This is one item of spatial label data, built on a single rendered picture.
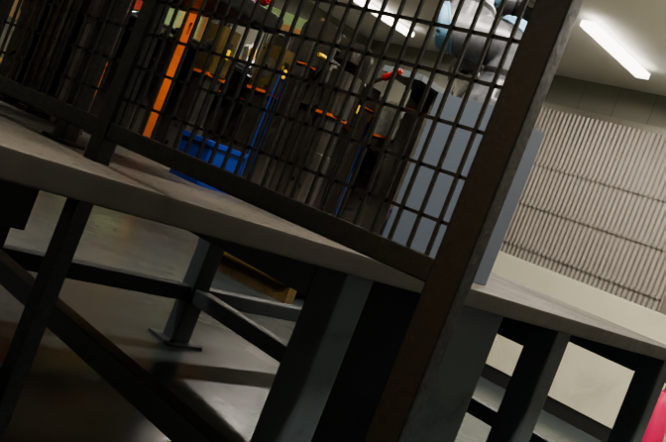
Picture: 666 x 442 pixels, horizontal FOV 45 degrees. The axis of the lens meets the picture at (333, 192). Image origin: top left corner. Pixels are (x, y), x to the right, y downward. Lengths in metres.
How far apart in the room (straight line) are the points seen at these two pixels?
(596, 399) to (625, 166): 4.03
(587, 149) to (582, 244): 1.01
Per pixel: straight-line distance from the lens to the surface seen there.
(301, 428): 1.56
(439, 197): 1.90
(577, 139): 8.91
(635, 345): 2.54
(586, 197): 8.67
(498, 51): 1.99
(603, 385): 4.96
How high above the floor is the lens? 0.80
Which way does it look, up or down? 1 degrees down
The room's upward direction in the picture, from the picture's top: 21 degrees clockwise
